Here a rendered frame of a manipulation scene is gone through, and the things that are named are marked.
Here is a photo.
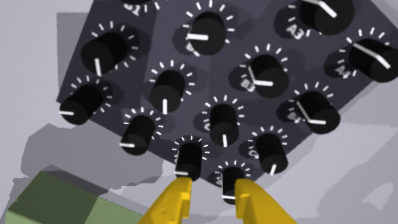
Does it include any dark grey panel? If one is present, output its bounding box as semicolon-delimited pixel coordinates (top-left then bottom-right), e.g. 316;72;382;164
56;0;398;205

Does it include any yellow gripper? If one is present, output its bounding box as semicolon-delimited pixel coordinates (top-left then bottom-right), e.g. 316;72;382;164
137;177;297;224

